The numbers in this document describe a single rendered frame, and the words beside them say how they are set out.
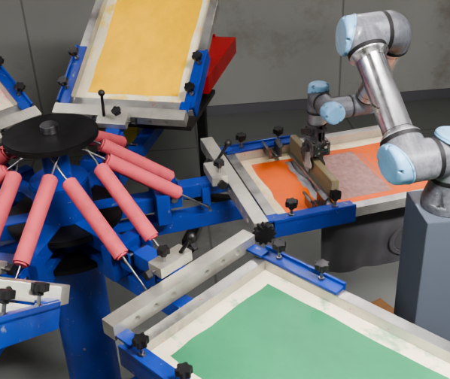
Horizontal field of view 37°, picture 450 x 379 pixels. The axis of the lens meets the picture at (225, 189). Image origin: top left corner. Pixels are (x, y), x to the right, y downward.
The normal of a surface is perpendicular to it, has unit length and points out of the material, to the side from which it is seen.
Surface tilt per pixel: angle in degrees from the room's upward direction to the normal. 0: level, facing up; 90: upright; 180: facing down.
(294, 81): 90
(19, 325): 90
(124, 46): 32
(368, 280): 0
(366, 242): 97
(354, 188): 0
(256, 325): 0
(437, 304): 90
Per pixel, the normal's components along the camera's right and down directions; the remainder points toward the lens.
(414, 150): 0.07, -0.42
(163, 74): -0.15, -0.47
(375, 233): 0.25, 0.54
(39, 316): 0.97, 0.08
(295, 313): -0.04, -0.87
